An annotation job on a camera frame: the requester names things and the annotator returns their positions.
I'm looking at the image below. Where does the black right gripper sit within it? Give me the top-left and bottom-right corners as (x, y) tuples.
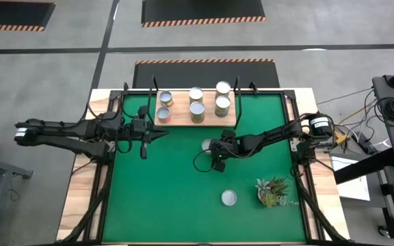
(207, 128), (239, 161)

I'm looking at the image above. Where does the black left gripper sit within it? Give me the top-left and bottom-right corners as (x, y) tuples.
(130, 105), (169, 160)

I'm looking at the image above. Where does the orange patterned can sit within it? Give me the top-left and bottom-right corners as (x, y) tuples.
(156, 106), (171, 124)

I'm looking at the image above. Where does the green citrus label can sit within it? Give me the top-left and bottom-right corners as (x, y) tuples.
(159, 90), (174, 107)

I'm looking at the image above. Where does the tall orange label can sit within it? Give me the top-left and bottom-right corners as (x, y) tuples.
(189, 100), (206, 124)

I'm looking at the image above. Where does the peas label can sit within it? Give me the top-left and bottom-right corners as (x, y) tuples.
(214, 95), (231, 118)

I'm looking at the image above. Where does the salmon label can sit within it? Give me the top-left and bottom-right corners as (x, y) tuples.
(221, 189), (238, 207)

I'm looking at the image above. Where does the pineapple label can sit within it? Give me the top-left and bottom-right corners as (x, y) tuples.
(188, 86), (205, 103)

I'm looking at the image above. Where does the cherries label can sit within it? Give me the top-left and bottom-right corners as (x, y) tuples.
(215, 81), (232, 98)

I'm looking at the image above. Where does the green table mat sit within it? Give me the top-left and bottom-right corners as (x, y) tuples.
(101, 92), (307, 244)

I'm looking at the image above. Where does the black striped-edge floor mat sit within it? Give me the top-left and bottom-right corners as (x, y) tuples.
(140, 0), (266, 28)
(132, 58), (280, 89)
(0, 1), (57, 32)

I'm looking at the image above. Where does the succulent plant arrangement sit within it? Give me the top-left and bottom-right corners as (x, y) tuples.
(254, 176), (300, 208)

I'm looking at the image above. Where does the black cart beam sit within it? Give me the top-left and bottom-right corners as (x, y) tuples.
(333, 147), (394, 185)

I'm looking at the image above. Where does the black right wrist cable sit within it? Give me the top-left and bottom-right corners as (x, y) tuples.
(192, 150), (218, 173)

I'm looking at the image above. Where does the wooden shelf black frame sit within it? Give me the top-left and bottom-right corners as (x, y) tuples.
(148, 75), (244, 131)

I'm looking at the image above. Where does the black rig frame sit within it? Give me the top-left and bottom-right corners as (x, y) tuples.
(56, 81), (350, 246)

